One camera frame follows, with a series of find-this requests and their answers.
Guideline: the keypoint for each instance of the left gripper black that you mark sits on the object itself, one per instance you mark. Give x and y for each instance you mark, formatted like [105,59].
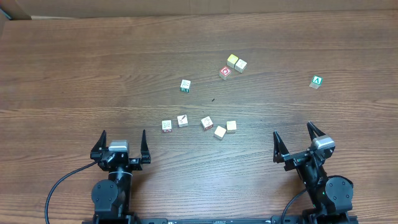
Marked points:
[118,159]

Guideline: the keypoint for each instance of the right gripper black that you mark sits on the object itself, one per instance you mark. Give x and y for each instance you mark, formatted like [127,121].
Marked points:
[301,157]

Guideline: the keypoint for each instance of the hammer picture wooden block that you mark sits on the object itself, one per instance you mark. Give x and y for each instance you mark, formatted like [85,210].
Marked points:
[182,121]

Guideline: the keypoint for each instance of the acorn picture wooden block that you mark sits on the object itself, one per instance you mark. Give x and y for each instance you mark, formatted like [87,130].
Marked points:
[231,126]

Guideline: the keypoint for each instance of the plain cream wooden block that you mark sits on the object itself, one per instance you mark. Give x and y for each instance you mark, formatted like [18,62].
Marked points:
[220,132]

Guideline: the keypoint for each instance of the red edged picture block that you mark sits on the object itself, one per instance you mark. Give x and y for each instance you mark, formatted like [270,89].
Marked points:
[207,123]

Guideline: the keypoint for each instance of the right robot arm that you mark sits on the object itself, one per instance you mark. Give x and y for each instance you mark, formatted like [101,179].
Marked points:
[331,196]

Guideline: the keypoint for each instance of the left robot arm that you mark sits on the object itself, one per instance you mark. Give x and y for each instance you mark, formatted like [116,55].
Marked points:
[111,196]

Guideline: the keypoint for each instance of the green letter wooden block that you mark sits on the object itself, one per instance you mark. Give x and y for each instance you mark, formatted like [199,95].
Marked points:
[316,82]

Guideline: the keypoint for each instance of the green side picture block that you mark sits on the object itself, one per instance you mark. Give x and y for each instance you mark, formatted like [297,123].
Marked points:
[185,86]

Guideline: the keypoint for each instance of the plain white wooden block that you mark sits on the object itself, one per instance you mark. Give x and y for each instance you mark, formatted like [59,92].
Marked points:
[240,65]

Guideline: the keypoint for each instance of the red top wooden block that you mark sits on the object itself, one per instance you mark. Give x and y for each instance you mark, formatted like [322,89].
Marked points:
[225,72]

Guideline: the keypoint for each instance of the yellow top wooden block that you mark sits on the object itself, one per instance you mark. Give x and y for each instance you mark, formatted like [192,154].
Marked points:
[232,60]

